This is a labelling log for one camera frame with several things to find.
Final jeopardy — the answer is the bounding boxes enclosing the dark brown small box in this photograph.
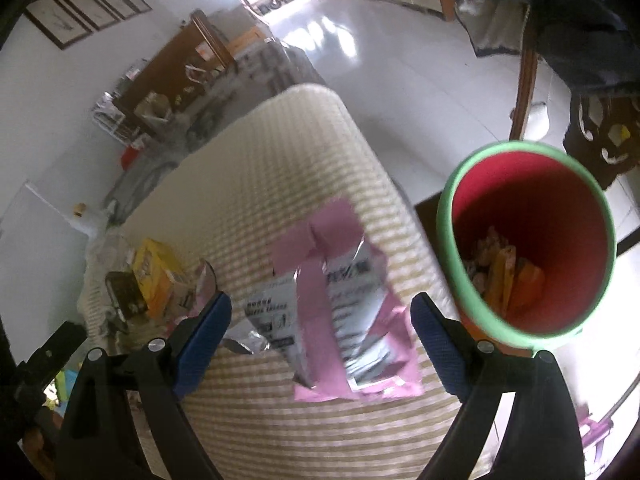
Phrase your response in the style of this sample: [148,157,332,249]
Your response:
[105,271,148,321]

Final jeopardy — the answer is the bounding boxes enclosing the yellow iced tea carton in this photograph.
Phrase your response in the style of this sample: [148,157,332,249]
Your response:
[131,238,192,320]

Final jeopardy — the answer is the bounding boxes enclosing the pink and silver wrapper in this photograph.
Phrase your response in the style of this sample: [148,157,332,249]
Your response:
[224,198,424,403]

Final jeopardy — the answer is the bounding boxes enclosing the white bottle yellow cap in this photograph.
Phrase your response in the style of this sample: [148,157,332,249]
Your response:
[66,203,108,240]

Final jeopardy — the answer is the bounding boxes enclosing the red bin with green rim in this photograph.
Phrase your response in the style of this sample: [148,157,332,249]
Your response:
[436,141,616,350]

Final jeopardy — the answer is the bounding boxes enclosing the red bag on floor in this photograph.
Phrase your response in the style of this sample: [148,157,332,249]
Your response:
[119,142,145,171]

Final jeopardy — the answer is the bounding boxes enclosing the beige striped table cloth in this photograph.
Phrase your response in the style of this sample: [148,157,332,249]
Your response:
[77,82,494,480]

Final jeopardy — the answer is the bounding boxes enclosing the white magazine rack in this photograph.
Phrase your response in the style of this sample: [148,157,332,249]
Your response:
[90,92,143,145]

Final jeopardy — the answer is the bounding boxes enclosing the dark wooden chair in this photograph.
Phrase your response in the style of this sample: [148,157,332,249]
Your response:
[509,11,639,188]

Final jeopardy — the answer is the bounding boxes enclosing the wooden bench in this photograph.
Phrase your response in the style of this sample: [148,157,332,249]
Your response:
[114,9,236,124]

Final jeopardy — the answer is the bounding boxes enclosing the grey patterned floor rug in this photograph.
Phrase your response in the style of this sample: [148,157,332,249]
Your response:
[103,39,324,226]

